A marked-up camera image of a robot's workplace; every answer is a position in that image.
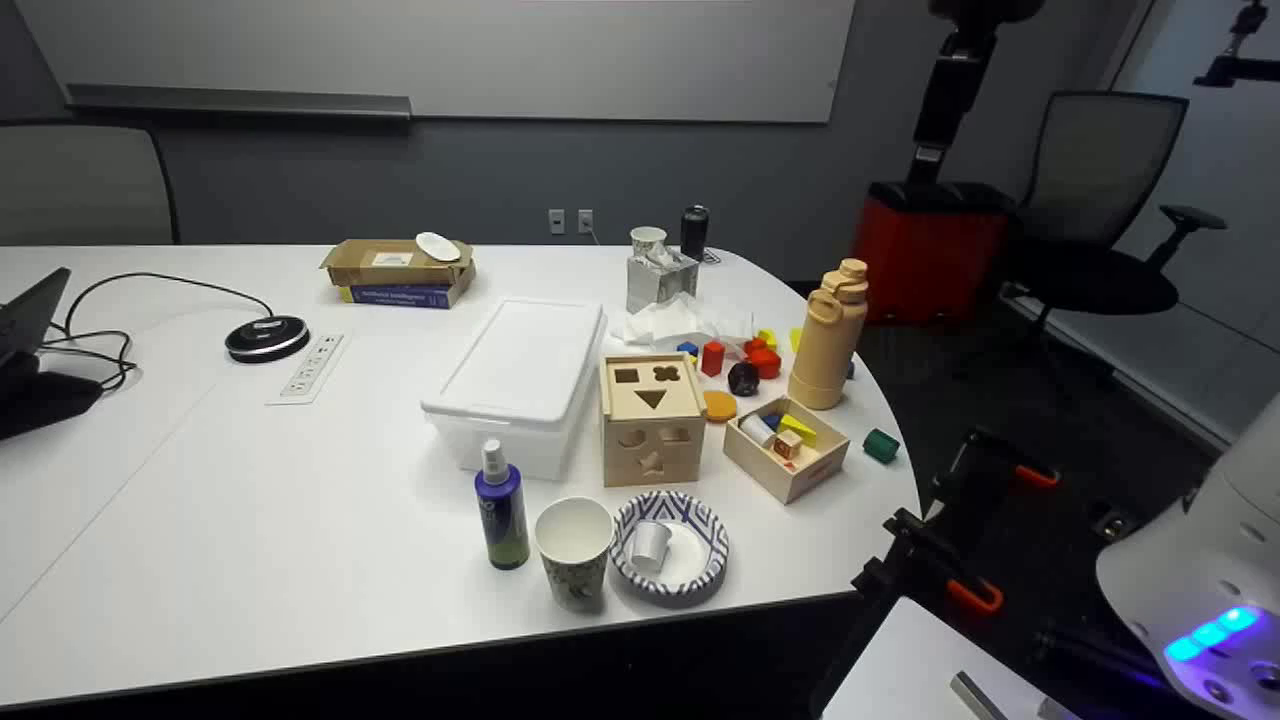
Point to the white paper napkin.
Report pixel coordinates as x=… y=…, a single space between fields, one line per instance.
x=649 y=326

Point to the white lunchbox lid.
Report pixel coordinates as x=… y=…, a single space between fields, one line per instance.
x=523 y=360

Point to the translucent plastic lunchbox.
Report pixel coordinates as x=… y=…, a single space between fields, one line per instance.
x=535 y=449

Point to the blue wooden block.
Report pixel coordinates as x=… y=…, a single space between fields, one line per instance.
x=686 y=349

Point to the wooden shape sorter cube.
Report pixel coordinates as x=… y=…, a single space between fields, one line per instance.
x=649 y=425

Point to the tall red wooden cylinder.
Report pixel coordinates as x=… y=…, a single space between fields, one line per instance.
x=712 y=357

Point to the grey tissue box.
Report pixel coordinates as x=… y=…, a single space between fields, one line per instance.
x=663 y=281

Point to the orange wooden disc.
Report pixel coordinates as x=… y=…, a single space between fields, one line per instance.
x=720 y=406

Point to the white paper cup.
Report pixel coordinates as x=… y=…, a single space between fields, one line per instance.
x=649 y=240

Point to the white wooden cylinder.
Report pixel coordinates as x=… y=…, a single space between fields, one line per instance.
x=759 y=429

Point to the dark metal tumbler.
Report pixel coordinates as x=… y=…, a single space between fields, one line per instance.
x=694 y=234

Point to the small yellow wooden block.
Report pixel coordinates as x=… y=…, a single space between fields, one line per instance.
x=803 y=425

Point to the small white cup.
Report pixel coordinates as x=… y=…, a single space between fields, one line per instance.
x=649 y=546

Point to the open wooden tray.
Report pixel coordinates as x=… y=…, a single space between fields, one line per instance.
x=790 y=474

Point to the tan wooden bottle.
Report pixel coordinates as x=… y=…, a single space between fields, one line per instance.
x=824 y=342

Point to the blue striped paper plate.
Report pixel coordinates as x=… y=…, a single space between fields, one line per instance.
x=694 y=553

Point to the patterned paper cup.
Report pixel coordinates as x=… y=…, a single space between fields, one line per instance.
x=573 y=549

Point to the blue spray bottle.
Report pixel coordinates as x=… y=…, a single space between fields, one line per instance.
x=500 y=512

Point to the white tape roll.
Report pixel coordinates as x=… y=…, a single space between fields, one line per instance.
x=436 y=244

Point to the blue book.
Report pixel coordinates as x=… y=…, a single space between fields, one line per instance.
x=400 y=298

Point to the green wooden block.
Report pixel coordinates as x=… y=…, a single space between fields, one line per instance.
x=881 y=447

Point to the brown cardboard box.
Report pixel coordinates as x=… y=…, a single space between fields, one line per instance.
x=385 y=263

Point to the red bin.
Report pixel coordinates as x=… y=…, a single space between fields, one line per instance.
x=924 y=263

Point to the white table outlet panel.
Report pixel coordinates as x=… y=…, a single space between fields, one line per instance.
x=308 y=369

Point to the black orange clamp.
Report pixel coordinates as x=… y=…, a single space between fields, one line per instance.
x=933 y=565
x=1002 y=460

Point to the whiteboard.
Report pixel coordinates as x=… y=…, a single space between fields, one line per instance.
x=440 y=47

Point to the black round speaker puck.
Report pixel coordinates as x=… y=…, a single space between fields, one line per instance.
x=266 y=339

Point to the white board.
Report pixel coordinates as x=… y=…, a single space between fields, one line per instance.
x=906 y=664

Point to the small grey metal piece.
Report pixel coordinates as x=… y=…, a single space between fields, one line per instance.
x=977 y=694

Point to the whiteboard marker tray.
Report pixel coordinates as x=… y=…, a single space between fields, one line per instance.
x=240 y=102

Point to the black mesh office chair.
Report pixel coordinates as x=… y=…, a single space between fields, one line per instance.
x=1105 y=186

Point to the grey conference chair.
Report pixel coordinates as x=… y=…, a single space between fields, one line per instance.
x=81 y=186

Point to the black laptop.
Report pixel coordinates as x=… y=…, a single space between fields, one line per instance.
x=29 y=381

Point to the wall outlet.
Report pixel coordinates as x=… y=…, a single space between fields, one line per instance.
x=585 y=223
x=556 y=223

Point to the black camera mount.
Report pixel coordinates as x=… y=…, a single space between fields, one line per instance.
x=1240 y=60

